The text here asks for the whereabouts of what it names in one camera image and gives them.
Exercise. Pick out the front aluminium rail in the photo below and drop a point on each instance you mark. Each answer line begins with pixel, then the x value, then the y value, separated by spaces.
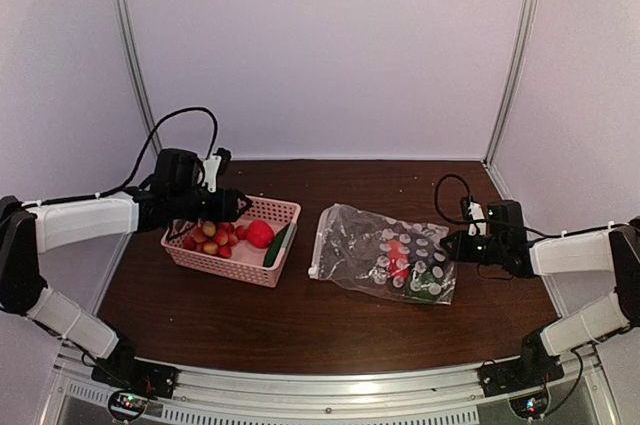
pixel 449 395

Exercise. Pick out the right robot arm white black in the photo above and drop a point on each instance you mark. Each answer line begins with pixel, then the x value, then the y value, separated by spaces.
pixel 497 235

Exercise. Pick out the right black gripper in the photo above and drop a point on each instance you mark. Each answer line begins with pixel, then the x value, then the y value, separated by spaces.
pixel 460 251

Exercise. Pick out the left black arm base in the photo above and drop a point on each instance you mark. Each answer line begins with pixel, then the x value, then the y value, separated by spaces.
pixel 124 370

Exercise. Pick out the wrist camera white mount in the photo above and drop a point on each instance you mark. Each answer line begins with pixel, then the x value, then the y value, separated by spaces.
pixel 473 215
pixel 214 166

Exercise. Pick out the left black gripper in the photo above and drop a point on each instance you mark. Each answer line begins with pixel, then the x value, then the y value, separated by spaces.
pixel 225 209

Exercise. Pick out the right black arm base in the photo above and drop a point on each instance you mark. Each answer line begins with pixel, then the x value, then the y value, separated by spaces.
pixel 534 367

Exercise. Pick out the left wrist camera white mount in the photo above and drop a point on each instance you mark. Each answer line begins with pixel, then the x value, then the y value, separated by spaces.
pixel 214 166

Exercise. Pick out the aluminium frame post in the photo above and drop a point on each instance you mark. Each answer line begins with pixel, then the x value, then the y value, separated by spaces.
pixel 524 29
pixel 133 63

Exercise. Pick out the right circuit board with leds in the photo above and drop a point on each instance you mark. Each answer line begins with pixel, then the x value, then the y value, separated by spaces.
pixel 529 407

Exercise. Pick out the right aluminium frame post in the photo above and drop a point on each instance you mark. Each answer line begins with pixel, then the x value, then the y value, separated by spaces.
pixel 524 29

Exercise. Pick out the fake lychee bunch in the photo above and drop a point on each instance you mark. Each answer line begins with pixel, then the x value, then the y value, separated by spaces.
pixel 214 238

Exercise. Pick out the clear zip top bag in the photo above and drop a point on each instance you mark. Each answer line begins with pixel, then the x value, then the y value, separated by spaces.
pixel 351 246

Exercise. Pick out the circuit board with leds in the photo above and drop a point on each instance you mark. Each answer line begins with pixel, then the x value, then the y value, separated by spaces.
pixel 529 407
pixel 124 405

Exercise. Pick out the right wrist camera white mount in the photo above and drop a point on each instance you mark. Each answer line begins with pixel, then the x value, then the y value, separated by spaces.
pixel 473 215

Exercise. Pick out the pink plastic basket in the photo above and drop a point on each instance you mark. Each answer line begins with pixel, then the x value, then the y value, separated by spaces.
pixel 246 264

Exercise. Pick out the green fake cucumber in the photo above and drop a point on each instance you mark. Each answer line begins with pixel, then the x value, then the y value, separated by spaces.
pixel 274 247

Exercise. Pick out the red orange fake tomato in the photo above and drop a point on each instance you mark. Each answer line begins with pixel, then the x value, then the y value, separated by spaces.
pixel 399 267

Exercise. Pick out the left circuit board with leds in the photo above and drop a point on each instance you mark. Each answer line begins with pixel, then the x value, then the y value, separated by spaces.
pixel 124 405

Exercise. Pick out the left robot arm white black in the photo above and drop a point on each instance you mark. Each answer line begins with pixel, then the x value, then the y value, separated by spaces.
pixel 181 187

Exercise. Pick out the left aluminium frame post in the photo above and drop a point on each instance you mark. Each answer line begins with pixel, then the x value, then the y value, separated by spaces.
pixel 133 63

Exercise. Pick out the green fake pepper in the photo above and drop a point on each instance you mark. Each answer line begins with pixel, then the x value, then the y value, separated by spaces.
pixel 426 288

